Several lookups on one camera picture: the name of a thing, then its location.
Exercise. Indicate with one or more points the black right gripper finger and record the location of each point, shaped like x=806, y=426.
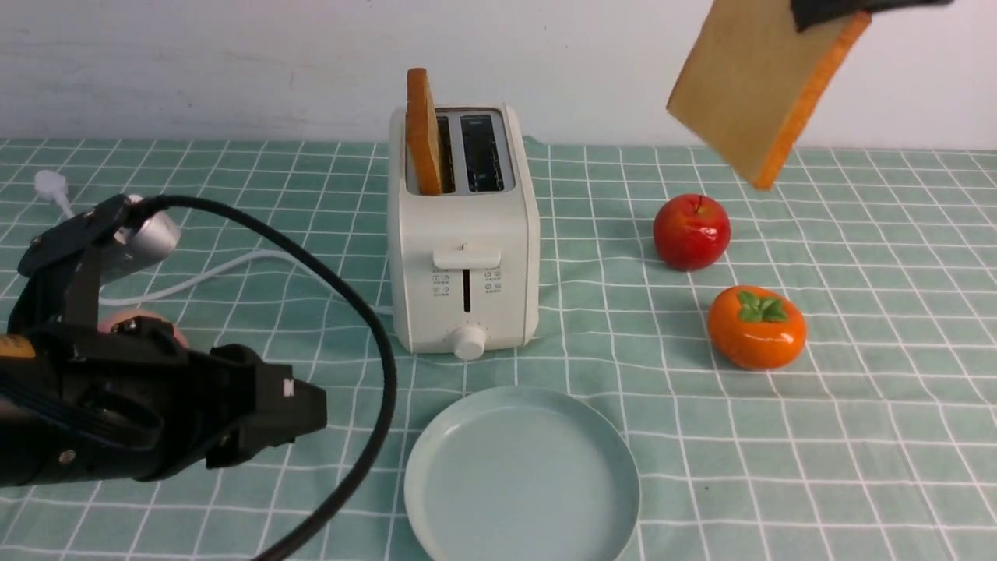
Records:
x=811, y=13

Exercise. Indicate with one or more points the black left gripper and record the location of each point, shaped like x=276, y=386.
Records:
x=222, y=406

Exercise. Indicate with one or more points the toast slice with orange crust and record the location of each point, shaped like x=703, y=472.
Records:
x=751, y=82

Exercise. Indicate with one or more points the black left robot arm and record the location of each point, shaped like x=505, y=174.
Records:
x=32, y=414

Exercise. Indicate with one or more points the pink peach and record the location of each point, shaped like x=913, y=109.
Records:
x=121, y=317

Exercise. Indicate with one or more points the red apple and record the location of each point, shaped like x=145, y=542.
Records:
x=691, y=232

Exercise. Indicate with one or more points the orange persimmon with green leaf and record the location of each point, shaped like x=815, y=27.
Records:
x=755, y=328

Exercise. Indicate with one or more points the white two-slot toaster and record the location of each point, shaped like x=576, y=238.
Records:
x=464, y=266

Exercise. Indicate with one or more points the light green round plate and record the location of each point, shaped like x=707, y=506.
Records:
x=522, y=473

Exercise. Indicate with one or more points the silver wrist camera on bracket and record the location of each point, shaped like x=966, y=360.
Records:
x=66, y=266

